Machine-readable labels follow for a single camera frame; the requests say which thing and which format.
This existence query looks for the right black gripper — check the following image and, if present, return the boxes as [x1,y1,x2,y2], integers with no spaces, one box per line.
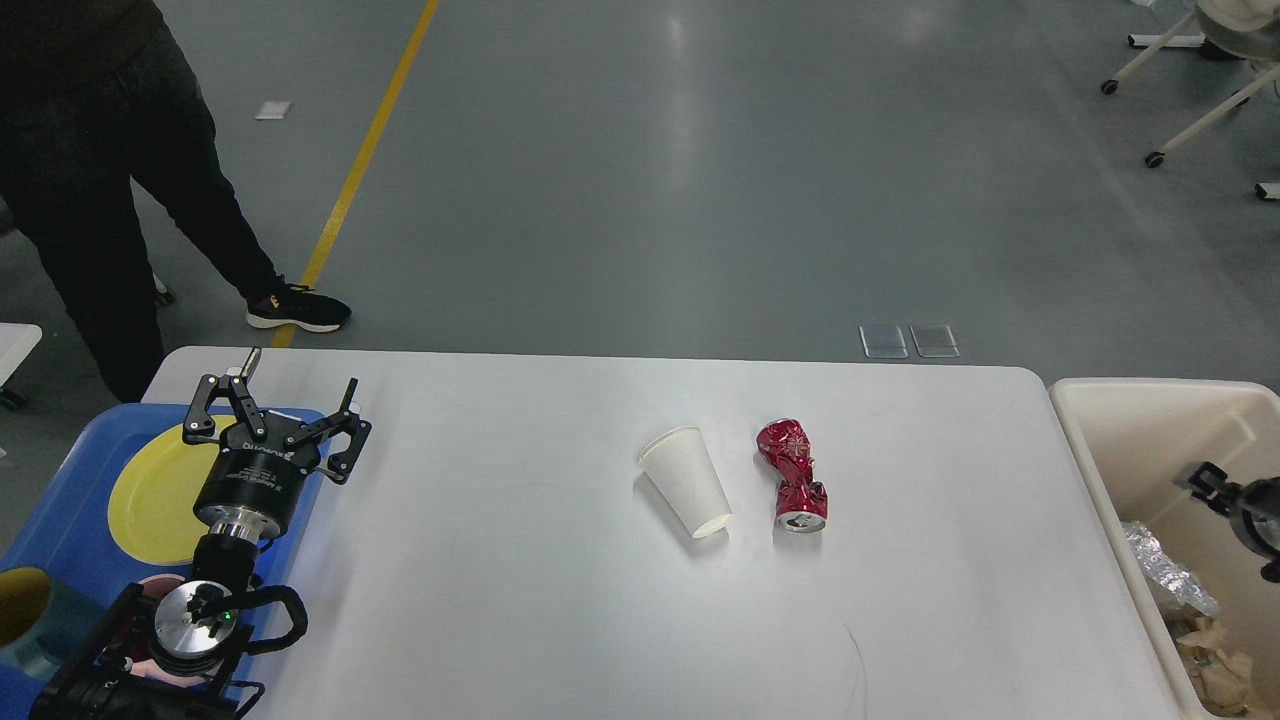
[1176,461,1279,561]

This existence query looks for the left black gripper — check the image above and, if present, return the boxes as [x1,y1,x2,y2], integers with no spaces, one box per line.
[180,348,372,546]

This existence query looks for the clear plastic wrap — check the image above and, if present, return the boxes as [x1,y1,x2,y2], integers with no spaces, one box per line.
[1121,521,1220,618]

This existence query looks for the yellow round plate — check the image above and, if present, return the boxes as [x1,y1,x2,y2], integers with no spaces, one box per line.
[108,427,220,568]

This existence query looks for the brown paper ball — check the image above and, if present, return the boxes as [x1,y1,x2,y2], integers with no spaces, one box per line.
[1175,616,1263,717]

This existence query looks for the pink ribbed mug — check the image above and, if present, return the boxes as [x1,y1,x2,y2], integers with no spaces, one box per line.
[111,573,201,687]

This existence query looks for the dark teal mug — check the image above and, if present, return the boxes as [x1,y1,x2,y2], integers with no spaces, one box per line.
[1,566,104,682]

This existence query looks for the crushed red can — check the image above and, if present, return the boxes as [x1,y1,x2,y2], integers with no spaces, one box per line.
[756,418,829,534]

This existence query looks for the white paper cup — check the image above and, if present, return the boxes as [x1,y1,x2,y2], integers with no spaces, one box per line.
[637,427,735,539]

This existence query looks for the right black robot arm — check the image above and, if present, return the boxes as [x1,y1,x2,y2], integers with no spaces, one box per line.
[1175,462,1279,584]

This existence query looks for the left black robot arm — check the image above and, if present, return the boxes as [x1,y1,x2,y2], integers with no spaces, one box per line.
[29,348,372,719]

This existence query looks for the beige plastic bin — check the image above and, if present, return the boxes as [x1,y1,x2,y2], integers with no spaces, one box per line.
[1050,378,1279,719]

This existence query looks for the blue plastic tray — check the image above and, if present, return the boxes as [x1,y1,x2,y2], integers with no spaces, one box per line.
[1,404,326,719]

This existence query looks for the white side table corner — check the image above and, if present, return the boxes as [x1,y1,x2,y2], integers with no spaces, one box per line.
[1,322,44,411]

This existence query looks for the person in dark clothes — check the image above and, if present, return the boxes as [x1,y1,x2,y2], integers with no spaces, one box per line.
[1,1,352,404]

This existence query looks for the white rolling stand legs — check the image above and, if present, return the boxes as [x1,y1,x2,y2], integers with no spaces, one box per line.
[1097,1,1277,170]

